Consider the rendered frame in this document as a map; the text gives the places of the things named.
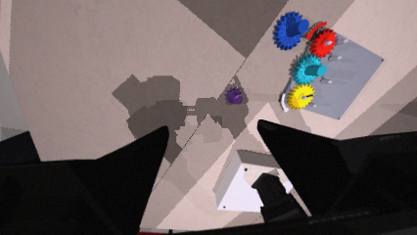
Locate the purple gear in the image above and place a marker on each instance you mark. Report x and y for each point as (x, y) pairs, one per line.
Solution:
(234, 96)

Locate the red gear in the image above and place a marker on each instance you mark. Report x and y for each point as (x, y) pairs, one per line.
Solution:
(318, 47)

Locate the yellow gear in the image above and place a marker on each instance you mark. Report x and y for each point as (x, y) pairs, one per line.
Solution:
(295, 100)

